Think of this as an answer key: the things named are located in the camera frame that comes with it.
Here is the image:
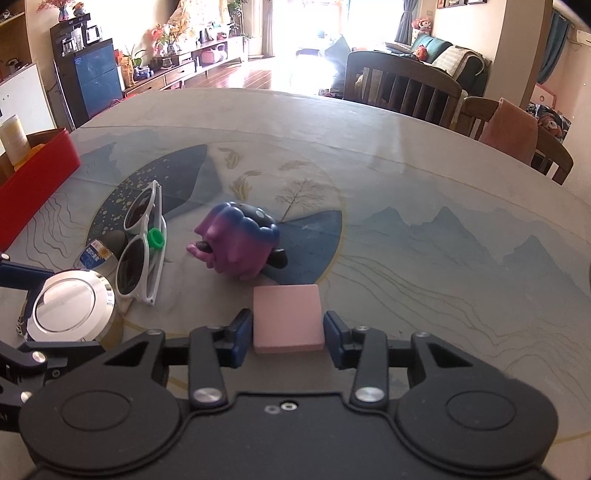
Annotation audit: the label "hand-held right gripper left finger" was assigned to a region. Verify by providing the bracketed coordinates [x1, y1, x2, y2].
[104, 308, 256, 409]

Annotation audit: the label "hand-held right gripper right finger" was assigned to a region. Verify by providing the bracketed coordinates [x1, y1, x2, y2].
[323, 311, 481, 409]

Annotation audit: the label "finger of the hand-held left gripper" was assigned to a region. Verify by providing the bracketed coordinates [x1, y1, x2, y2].
[0, 253, 55, 333]
[0, 339, 100, 437]

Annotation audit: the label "pink square block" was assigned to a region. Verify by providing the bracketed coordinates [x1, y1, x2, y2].
[253, 284, 326, 355]

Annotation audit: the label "round white jar lid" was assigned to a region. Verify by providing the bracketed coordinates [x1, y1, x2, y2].
[25, 270, 124, 344]

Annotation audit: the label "red storage box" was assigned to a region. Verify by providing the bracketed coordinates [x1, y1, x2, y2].
[0, 128, 81, 252]

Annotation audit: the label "purple plastic toy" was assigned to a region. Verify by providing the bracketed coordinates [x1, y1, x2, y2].
[186, 202, 289, 280]

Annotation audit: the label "white sunglasses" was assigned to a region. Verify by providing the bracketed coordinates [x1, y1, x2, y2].
[115, 180, 168, 306]

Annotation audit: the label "white yellow cylinder bottle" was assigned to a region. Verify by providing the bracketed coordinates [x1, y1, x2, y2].
[0, 115, 32, 168]

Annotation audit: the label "small clear plastic bottle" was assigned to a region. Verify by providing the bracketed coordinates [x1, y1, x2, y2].
[73, 229, 127, 273]

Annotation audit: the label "printed table cover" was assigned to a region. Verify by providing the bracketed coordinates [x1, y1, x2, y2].
[0, 87, 591, 480]

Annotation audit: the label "white cabinet door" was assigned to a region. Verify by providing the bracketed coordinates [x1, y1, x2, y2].
[0, 62, 57, 136]

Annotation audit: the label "black cabinet with blue panel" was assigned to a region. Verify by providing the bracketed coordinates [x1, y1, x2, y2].
[50, 21, 127, 131]

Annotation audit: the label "potted green plant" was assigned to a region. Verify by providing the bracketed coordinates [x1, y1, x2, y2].
[121, 44, 147, 75]

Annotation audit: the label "wooden slat-back chair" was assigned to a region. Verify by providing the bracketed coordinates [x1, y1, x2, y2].
[343, 51, 469, 131]

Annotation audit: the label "low wooden media cabinet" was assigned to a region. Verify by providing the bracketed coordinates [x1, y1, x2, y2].
[122, 34, 252, 92]

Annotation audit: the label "pink towel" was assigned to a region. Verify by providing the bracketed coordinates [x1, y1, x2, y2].
[478, 98, 539, 165]

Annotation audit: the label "wooden chair with towel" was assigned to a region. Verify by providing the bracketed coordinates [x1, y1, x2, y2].
[456, 96, 574, 186]

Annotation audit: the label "pile of plush toys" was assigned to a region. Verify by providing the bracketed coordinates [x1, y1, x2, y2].
[526, 102, 565, 141]

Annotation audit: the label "white knitted blanket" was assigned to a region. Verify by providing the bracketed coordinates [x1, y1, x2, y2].
[434, 46, 482, 80]

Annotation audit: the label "teal sofa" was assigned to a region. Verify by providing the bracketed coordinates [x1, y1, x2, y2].
[385, 33, 491, 99]

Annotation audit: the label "blue window curtain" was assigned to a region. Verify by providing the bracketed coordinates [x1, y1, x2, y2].
[396, 0, 419, 44]

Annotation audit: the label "blue doorway curtain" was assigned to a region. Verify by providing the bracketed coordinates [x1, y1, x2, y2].
[537, 11, 571, 85]

